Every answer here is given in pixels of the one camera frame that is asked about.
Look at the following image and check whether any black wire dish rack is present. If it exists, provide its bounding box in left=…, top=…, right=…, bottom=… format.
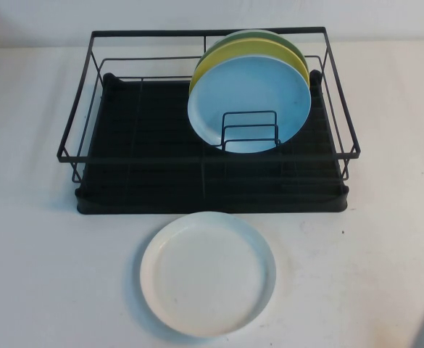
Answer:
left=56, top=25, right=362, bottom=184

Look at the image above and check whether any white round plate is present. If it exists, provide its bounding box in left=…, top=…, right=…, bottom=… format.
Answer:
left=139, top=210, right=278, bottom=339

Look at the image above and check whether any yellow round plate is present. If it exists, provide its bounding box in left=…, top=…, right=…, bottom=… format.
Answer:
left=190, top=38, right=310, bottom=92

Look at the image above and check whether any blue round plate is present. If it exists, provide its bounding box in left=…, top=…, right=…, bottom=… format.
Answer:
left=186, top=56, right=312, bottom=155

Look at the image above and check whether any black plastic drip tray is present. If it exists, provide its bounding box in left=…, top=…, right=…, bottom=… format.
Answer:
left=74, top=71, right=349, bottom=218

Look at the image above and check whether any green round plate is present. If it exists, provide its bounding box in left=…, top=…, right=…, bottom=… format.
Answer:
left=203, top=29, right=309, bottom=70

